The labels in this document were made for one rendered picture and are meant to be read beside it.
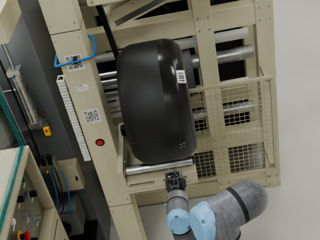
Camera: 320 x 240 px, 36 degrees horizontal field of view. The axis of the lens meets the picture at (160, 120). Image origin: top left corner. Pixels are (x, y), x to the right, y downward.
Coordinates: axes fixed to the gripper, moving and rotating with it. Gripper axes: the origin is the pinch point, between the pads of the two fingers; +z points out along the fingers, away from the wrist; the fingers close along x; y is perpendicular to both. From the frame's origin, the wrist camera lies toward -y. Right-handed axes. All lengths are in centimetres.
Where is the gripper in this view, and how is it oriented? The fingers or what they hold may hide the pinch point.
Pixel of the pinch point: (175, 173)
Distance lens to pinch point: 222.1
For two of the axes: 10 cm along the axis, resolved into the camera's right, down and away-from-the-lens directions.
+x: -9.8, 1.7, 0.6
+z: -0.3, -4.9, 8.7
